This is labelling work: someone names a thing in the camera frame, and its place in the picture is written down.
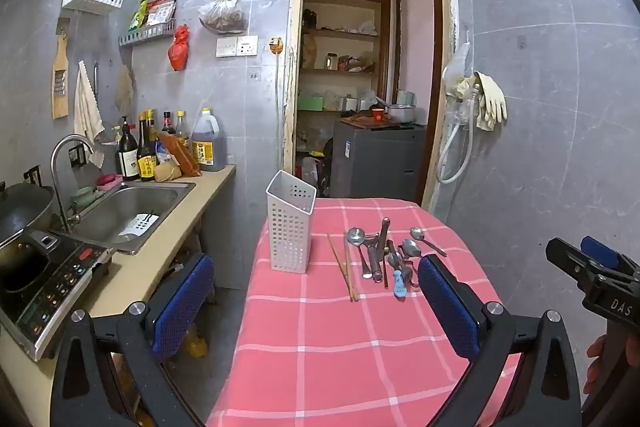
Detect metal faucet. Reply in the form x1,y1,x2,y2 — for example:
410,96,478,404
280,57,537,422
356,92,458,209
50,134,96,234

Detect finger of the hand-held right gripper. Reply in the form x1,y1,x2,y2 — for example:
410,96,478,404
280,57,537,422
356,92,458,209
545,237,603,284
580,235,626,270

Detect red seasoning packet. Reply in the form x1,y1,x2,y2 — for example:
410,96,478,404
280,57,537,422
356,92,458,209
145,0,177,28

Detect green seasoning packet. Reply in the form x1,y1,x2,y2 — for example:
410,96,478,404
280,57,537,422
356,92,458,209
128,0,150,32

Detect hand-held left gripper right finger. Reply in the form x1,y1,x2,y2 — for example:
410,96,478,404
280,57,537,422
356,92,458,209
417,254,583,427

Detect wooden grater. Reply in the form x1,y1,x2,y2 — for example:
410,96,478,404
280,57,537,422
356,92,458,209
51,32,70,120

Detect round metal ladle spoon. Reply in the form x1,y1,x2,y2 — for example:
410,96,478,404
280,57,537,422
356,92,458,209
346,227,375,280

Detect white perforated utensil holder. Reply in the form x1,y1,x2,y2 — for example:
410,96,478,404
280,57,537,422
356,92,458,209
266,170,318,275

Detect metal pot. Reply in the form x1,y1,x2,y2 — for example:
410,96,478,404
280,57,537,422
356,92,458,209
387,104,417,124

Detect induction cooker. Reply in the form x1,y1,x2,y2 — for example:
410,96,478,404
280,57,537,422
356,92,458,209
0,229,116,361

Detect blue handled peeler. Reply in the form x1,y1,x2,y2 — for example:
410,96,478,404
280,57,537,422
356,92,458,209
387,239,407,299

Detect pink checked tablecloth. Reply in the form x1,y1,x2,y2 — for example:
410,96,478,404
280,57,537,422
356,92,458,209
205,198,523,427

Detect black wok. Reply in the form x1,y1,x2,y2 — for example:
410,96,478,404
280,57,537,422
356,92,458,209
0,182,56,294

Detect grey wall shelf rack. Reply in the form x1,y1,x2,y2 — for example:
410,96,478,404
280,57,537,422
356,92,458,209
118,19,177,49

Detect large oil jug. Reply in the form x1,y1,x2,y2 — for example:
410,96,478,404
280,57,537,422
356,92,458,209
191,107,227,172

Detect soy sauce bottle yellow label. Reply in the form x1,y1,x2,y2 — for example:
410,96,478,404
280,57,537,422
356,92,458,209
135,110,159,182

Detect clear plastic bag on hook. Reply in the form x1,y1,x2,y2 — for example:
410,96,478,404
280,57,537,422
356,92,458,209
442,41,474,108

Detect thin wall cable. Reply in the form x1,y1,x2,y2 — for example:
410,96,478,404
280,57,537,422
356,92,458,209
274,54,282,170

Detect yellow rubber gloves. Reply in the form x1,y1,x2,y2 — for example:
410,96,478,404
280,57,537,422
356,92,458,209
467,70,509,132

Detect wooden door frame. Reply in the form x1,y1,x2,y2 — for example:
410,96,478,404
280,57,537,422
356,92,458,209
277,0,459,214

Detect wooden cutting board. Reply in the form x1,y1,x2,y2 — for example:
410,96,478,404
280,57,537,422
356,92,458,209
339,114,402,130

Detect dark pump bottle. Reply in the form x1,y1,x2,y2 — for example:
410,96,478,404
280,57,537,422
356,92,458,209
114,115,140,180

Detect beige hanging towel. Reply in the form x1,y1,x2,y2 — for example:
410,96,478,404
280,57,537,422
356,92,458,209
73,60,106,169

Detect green cup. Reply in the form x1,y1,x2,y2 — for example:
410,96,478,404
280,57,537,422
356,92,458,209
69,186,99,210

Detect red plastic bag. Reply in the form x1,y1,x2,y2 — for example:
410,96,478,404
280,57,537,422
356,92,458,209
167,24,191,72

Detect person's right hand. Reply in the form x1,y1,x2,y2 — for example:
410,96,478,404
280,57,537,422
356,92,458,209
584,333,609,395

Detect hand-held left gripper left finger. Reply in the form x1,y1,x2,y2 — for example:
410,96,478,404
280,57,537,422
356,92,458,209
50,253,216,427

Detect wooden chopstick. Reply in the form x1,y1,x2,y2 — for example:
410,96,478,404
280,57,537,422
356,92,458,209
327,234,355,303
343,241,360,302

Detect metal garlic press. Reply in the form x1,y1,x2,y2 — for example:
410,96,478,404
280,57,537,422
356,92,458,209
366,217,392,284

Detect orange packet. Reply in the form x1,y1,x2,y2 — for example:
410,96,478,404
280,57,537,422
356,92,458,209
158,134,202,178

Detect white hose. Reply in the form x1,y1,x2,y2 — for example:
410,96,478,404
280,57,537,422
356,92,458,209
434,82,484,186

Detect grey cabinet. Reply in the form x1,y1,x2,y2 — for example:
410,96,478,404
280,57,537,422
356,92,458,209
329,119,427,204

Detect beige hanging cloth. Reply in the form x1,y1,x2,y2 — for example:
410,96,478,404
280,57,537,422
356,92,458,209
114,64,135,114

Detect beige kitchen counter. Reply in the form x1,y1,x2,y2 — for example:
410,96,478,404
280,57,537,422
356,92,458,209
0,164,237,427

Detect wooden storage shelves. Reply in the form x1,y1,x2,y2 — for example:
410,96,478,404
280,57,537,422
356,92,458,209
298,0,392,158

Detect stainless steel sink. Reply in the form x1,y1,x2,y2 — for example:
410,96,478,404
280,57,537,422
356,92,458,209
67,180,197,256

